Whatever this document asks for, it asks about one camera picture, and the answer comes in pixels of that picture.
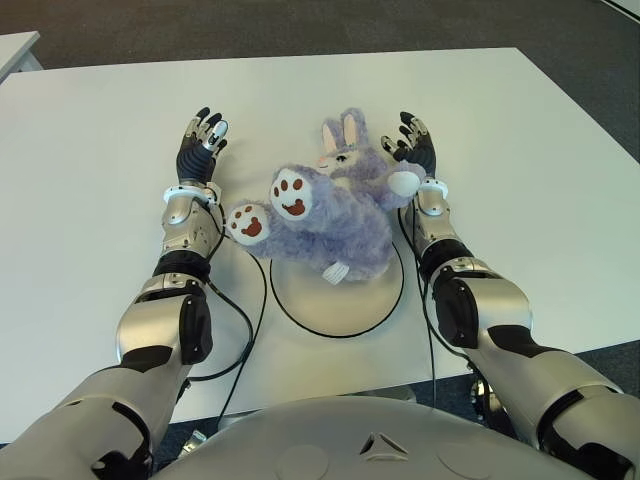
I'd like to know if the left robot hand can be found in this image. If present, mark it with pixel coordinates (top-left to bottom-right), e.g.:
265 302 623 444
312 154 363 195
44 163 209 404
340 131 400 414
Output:
175 106 234 189

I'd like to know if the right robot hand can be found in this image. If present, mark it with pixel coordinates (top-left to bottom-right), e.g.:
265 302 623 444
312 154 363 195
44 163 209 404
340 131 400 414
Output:
381 111 438 181

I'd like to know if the purple plush bunny doll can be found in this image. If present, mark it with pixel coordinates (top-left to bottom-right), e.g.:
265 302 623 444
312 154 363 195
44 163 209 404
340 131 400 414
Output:
223 106 428 285

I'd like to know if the metal robot base part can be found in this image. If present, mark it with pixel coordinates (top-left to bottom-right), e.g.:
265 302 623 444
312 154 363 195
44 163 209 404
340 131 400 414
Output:
468 372 502 421
181 428 209 454

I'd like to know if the white plate with black rim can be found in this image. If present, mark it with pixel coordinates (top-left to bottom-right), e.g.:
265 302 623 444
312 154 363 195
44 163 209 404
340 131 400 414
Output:
268 238 405 337

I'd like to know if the white side table corner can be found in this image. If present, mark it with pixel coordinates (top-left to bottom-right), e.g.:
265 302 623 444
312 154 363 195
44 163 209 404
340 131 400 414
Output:
0 31 41 82

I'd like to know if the silver robot torso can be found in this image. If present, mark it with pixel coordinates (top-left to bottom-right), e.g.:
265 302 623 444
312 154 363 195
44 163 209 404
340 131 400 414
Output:
149 396 597 480

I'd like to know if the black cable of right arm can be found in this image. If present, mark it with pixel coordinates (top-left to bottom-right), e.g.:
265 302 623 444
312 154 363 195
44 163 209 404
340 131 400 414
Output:
397 204 442 407

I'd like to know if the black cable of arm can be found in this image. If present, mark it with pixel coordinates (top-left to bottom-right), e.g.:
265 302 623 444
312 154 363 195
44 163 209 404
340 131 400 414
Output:
397 204 442 407
187 199 269 437

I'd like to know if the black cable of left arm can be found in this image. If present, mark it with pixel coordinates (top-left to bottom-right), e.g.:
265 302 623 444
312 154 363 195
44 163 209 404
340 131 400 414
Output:
187 199 269 437

